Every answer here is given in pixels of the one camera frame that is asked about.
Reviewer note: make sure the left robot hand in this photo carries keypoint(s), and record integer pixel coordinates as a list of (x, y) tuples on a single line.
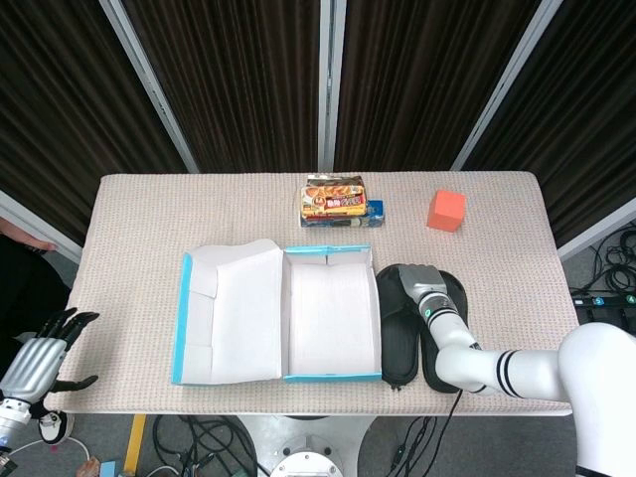
[(35, 360)]

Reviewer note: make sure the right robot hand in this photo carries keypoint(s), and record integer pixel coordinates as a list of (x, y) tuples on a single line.
[(422, 283)]

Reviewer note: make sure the black slipper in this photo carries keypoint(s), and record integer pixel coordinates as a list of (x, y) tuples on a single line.
[(397, 343), (454, 298)]

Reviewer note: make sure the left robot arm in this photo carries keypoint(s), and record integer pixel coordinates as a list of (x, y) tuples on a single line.
[(10, 417)]

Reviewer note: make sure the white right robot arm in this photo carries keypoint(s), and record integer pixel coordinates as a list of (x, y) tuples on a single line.
[(522, 367)]

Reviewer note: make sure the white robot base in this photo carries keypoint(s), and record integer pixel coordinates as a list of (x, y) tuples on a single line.
[(308, 457)]

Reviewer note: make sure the blue snack box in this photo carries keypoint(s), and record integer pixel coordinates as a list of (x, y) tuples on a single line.
[(375, 208)]

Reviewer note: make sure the light blue shoe box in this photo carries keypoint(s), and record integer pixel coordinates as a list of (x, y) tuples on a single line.
[(328, 318)]

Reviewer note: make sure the white and black sneaker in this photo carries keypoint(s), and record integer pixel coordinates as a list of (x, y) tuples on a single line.
[(57, 427)]

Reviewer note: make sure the person in black clothes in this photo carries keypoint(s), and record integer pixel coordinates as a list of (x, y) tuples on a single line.
[(25, 288)]

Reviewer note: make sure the orange cube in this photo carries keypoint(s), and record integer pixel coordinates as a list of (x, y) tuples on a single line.
[(446, 211)]

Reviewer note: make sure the yellow biscuit packet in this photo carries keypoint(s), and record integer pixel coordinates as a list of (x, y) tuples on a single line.
[(333, 196)]

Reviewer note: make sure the yellow floor tape strip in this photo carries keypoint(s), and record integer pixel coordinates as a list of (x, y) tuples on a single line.
[(134, 442)]

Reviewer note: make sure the beige woven table cloth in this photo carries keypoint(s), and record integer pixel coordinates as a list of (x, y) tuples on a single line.
[(149, 223)]

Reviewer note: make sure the black power strip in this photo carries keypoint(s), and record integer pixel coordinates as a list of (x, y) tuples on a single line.
[(603, 300)]

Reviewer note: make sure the dark brown curtain panel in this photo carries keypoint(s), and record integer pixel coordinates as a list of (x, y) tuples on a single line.
[(422, 84), (59, 99), (586, 124), (238, 84)]

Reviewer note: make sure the white frame post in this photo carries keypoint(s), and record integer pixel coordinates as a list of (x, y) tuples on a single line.
[(330, 84), (40, 223), (596, 231), (149, 84), (507, 84)]

